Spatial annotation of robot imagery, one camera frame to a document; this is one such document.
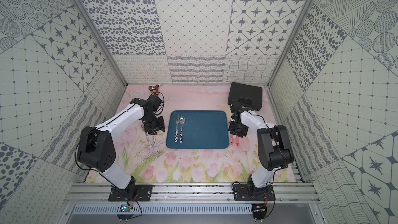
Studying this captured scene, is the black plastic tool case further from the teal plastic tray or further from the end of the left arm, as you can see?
the end of the left arm

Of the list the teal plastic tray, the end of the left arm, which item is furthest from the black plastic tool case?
the end of the left arm

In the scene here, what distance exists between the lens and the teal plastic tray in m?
0.92
